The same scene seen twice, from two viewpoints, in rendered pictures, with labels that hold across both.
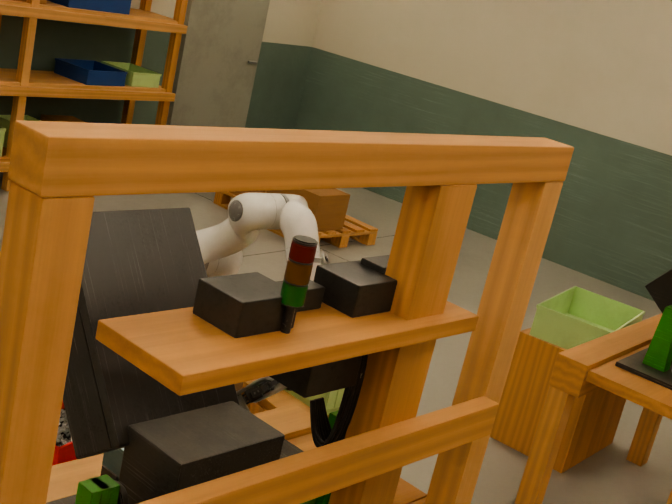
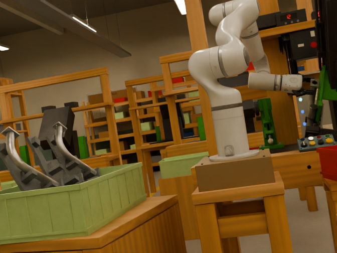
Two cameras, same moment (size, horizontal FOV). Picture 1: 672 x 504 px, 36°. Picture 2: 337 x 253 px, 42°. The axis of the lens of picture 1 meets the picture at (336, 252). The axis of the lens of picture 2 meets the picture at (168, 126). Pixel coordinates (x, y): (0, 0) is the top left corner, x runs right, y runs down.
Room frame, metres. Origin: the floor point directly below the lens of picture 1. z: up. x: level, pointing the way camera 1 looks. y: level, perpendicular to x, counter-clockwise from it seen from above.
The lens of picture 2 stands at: (3.93, 1.78, 1.09)
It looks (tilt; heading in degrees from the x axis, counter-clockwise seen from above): 0 degrees down; 244
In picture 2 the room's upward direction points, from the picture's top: 9 degrees counter-clockwise
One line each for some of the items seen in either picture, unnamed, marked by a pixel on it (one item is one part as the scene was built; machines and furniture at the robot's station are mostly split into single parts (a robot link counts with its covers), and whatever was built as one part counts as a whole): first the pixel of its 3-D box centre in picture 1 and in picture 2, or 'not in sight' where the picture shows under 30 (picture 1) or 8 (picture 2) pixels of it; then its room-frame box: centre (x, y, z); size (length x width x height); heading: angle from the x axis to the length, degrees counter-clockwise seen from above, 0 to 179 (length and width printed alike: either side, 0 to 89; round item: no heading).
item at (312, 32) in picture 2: (318, 350); (306, 44); (2.15, -0.01, 1.42); 0.17 x 0.12 x 0.15; 141
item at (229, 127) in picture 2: not in sight; (230, 132); (2.99, 0.38, 1.04); 0.19 x 0.19 x 0.18
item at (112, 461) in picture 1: (114, 471); not in sight; (2.22, 0.40, 0.97); 0.10 x 0.02 x 0.14; 51
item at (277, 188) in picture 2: not in sight; (238, 186); (2.99, 0.38, 0.83); 0.32 x 0.32 x 0.04; 52
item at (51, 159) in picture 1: (364, 159); not in sight; (2.00, -0.01, 1.89); 1.50 x 0.09 x 0.09; 141
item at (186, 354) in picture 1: (309, 326); (323, 25); (2.03, 0.02, 1.52); 0.90 x 0.25 x 0.04; 141
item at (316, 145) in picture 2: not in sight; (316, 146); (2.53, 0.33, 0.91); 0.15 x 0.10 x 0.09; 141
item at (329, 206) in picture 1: (298, 199); not in sight; (8.52, 0.41, 0.22); 1.20 x 0.81 x 0.44; 50
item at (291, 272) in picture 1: (298, 271); not in sight; (1.91, 0.06, 1.67); 0.05 x 0.05 x 0.05
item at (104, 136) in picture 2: not in sight; (142, 132); (-0.69, -9.30, 1.11); 3.01 x 0.54 x 2.23; 145
